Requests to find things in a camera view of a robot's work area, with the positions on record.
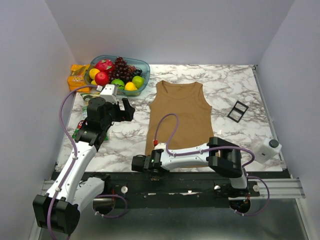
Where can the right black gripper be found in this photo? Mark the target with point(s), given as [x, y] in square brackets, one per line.
[149, 173]

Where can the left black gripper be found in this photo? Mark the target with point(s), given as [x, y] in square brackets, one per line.
[128, 114]

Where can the brown clothing garment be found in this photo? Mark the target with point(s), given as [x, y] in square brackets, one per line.
[182, 107]

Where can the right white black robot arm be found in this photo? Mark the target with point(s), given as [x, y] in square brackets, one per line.
[223, 157]

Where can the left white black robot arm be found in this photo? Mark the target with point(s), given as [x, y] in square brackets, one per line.
[60, 208]

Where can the black brooch display box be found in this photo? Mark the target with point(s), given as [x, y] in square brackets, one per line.
[237, 112]

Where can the yellow lemon front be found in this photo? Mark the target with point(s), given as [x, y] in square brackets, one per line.
[130, 86]

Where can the yellow lemon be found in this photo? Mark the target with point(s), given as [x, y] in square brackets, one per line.
[130, 86]
[93, 72]

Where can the green lime right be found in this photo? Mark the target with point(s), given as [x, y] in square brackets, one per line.
[138, 81]

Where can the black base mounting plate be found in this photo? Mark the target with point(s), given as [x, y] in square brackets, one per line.
[175, 190]

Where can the purple grape bunch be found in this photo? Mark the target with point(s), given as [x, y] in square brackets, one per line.
[124, 71]

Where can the red apple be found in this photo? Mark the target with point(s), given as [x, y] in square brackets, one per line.
[102, 78]

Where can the green cassava chips bag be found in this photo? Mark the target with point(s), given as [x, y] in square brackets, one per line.
[85, 97]

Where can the clear teal fruit bowl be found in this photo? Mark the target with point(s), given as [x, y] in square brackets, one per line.
[138, 63]

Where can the red dragon fruit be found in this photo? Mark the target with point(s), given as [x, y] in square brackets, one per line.
[105, 65]

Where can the yellow lemon left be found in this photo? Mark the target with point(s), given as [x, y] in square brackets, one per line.
[93, 72]

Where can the orange snack packet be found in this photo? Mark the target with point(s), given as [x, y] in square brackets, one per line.
[76, 78]

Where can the white bottle black cap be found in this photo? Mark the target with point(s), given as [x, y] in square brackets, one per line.
[266, 150]

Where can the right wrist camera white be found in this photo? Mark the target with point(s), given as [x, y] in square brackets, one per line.
[160, 146]

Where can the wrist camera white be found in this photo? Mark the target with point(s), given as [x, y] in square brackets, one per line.
[160, 146]
[109, 93]

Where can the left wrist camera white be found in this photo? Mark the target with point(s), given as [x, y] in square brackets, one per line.
[109, 93]

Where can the aluminium frame rail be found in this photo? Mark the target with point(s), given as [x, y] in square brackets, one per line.
[281, 188]

